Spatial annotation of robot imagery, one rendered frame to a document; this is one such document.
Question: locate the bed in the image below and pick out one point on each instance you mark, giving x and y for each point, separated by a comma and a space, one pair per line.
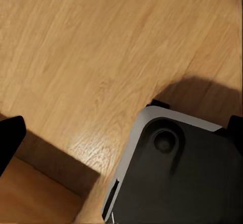
27, 196

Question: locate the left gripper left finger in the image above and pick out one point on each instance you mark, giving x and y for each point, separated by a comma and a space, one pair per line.
12, 132

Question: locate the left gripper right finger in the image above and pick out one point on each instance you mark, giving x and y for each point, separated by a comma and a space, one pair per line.
235, 132

